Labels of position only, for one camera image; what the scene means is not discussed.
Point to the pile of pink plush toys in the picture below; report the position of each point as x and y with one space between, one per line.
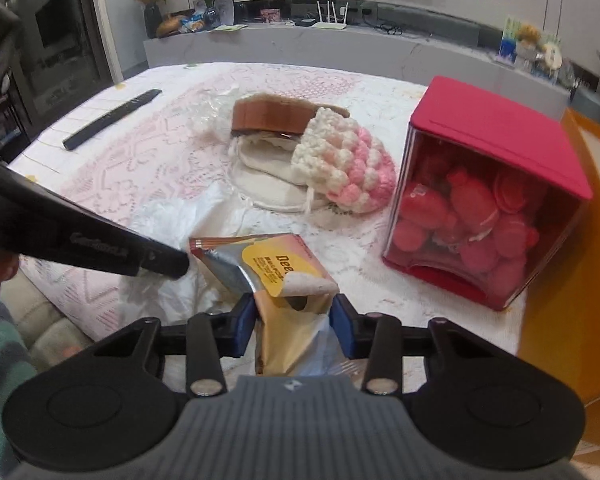
470 225

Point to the black set-top box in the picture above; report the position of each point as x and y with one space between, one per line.
304 22

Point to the pink lace printed tablecloth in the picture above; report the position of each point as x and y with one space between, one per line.
170 160

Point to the white plastic bag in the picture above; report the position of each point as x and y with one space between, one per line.
170 240

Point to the loose papers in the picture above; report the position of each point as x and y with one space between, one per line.
230 27

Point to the beige sofa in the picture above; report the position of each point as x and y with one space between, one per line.
55 320

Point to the pink card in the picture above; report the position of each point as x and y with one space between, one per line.
270 15

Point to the red box with clear window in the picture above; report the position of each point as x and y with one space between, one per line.
490 130

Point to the brown round gourd ornament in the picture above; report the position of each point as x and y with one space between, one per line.
169 25

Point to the dried yellow flowers in vase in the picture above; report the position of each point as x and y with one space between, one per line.
150 5

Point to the green picture board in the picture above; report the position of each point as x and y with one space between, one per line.
507 42

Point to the blue snack bags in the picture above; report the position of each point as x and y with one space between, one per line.
192 22

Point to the orange cardboard box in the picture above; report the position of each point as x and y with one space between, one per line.
575 285

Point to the white pink knitted pouch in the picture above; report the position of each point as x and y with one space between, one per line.
350 165

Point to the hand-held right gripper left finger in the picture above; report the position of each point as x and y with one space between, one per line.
242 330

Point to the black remote control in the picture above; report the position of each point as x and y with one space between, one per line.
112 119

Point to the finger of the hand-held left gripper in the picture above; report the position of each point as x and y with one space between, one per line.
165 262

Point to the white round desk fan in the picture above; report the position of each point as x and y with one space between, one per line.
552 55

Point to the white marble TV console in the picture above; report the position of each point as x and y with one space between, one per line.
330 47

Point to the white router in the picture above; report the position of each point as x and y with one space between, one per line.
330 20

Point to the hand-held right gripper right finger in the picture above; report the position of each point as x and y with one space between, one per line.
341 327

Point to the yellow snack packet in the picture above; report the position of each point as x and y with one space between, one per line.
275 265

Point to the teddy bear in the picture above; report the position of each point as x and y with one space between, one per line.
527 45

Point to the person's teal striped sweater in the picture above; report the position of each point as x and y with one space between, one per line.
0 385

